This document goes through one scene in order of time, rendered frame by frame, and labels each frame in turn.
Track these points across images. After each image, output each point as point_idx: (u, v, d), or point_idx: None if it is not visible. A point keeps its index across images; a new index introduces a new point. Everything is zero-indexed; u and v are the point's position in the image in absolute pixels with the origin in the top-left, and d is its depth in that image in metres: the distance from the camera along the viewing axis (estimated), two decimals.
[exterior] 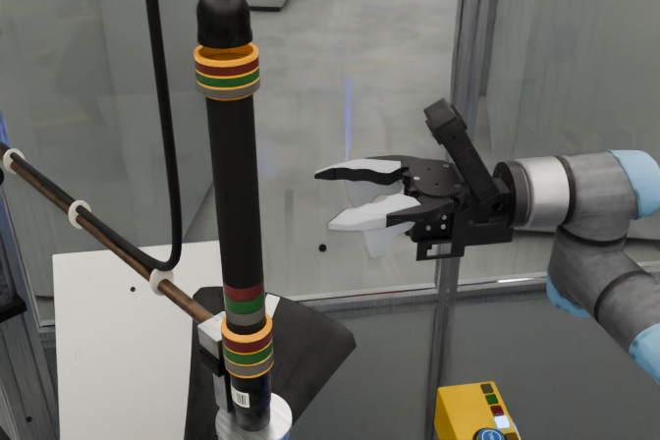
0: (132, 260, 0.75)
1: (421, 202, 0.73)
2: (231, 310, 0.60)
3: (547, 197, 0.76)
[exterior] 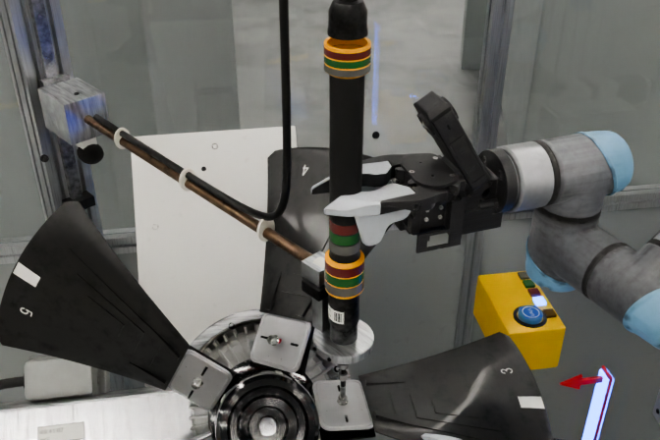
0: (239, 214, 0.93)
1: (416, 192, 0.75)
2: (336, 244, 0.78)
3: (534, 180, 0.79)
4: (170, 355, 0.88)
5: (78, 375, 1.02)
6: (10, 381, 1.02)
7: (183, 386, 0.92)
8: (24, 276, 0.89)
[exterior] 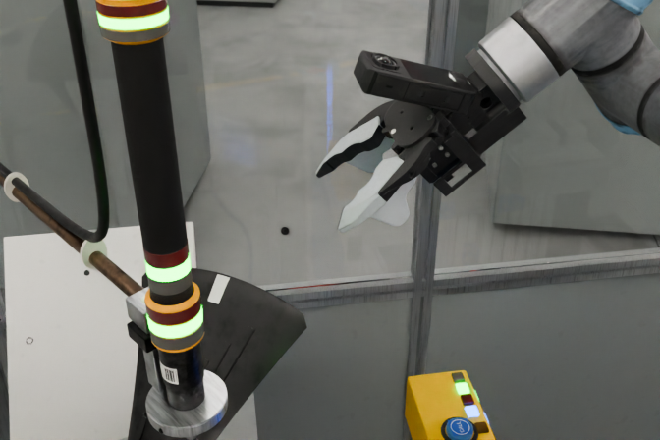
0: (65, 233, 0.71)
1: (404, 158, 0.70)
2: (152, 279, 0.56)
3: (522, 69, 0.68)
4: None
5: None
6: None
7: None
8: None
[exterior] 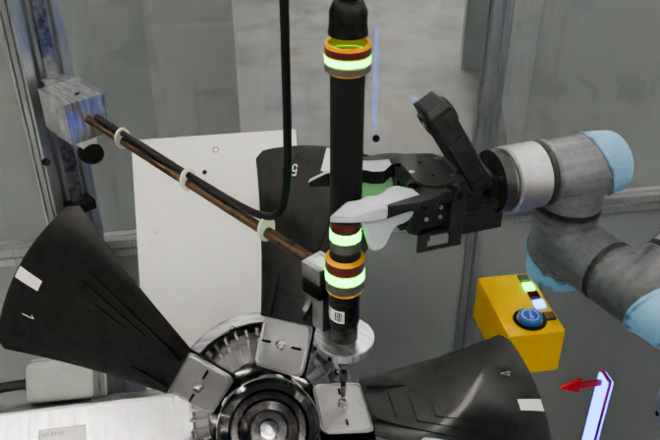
0: (239, 214, 0.93)
1: (419, 192, 0.75)
2: (336, 244, 0.78)
3: (534, 180, 0.79)
4: (302, 311, 0.91)
5: (79, 378, 1.02)
6: (12, 384, 1.03)
7: (271, 331, 0.95)
8: (327, 158, 0.96)
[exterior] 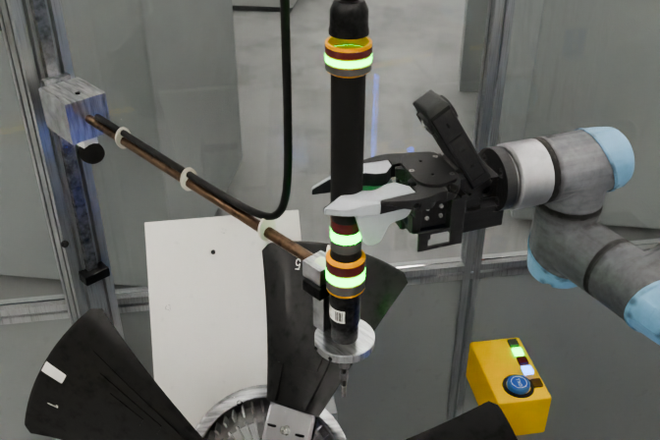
0: (240, 213, 0.93)
1: (416, 191, 0.75)
2: (337, 243, 0.78)
3: (535, 177, 0.79)
4: (304, 401, 0.99)
5: None
6: None
7: (276, 415, 1.03)
8: None
